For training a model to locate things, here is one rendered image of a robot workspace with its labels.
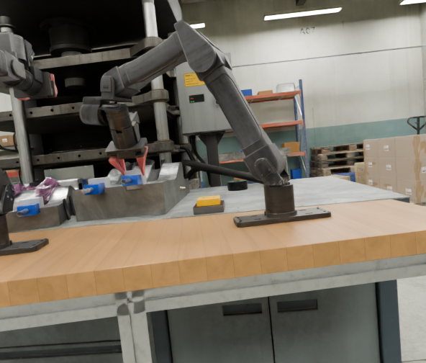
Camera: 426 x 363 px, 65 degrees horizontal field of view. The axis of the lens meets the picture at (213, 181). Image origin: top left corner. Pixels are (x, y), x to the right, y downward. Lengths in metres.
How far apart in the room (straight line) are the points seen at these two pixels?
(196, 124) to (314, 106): 6.35
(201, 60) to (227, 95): 0.09
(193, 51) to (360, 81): 7.75
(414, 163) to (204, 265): 4.12
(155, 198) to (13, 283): 0.47
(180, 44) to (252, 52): 7.24
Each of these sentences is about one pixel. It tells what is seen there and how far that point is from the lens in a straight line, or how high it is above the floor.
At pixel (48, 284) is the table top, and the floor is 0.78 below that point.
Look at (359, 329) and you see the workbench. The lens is 1.08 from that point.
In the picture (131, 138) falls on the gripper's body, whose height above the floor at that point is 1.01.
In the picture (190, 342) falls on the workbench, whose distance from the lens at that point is 1.06.
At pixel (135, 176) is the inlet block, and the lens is 0.92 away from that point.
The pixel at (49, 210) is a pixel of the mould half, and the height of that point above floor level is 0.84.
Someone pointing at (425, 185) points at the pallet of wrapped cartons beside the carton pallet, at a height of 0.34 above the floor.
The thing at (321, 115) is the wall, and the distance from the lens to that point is 8.04.
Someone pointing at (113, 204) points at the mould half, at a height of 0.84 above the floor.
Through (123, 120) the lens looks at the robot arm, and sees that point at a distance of 0.88.
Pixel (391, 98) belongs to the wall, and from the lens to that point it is 8.65.
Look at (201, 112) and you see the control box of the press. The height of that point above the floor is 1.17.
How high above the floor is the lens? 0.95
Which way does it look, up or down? 5 degrees down
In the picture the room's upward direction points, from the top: 6 degrees counter-clockwise
